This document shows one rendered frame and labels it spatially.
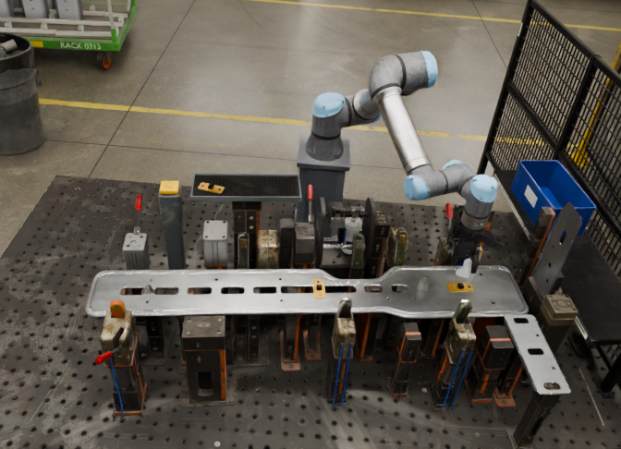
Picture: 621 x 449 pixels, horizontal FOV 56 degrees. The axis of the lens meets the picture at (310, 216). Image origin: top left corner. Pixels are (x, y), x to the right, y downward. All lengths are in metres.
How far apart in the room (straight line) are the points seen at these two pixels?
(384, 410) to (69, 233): 1.47
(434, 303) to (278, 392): 0.58
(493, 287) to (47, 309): 1.56
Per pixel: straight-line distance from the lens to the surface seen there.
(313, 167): 2.28
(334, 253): 2.07
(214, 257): 1.94
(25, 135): 4.52
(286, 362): 2.07
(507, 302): 2.01
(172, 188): 2.03
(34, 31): 5.76
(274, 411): 1.96
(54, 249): 2.59
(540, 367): 1.87
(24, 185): 4.26
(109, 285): 1.95
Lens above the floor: 2.35
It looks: 38 degrees down
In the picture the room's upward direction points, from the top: 5 degrees clockwise
